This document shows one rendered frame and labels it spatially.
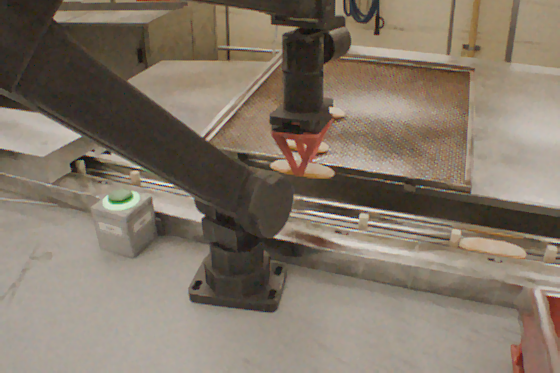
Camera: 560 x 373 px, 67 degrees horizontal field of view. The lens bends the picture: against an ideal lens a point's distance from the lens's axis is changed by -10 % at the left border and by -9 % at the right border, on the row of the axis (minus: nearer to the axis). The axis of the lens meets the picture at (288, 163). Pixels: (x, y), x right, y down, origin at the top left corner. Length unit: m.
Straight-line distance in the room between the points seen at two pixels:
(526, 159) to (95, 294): 0.74
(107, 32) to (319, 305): 3.15
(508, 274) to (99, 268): 0.57
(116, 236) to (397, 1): 3.87
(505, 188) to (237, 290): 0.46
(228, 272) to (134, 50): 2.96
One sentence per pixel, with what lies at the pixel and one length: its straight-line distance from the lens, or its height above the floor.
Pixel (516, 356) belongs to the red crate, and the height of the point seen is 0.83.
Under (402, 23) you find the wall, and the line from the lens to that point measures 4.37.
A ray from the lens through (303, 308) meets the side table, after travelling 0.61.
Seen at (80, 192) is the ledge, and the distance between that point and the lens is 0.86.
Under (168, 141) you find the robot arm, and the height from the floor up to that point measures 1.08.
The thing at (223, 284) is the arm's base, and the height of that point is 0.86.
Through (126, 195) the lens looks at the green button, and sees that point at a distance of 0.72.
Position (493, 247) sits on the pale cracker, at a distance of 0.71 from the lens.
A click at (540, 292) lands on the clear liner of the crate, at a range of 0.54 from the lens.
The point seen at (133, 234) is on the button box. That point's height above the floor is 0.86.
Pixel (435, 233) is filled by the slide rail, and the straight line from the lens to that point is 0.73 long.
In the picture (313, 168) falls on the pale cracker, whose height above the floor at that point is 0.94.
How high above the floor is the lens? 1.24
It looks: 25 degrees down
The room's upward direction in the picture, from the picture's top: straight up
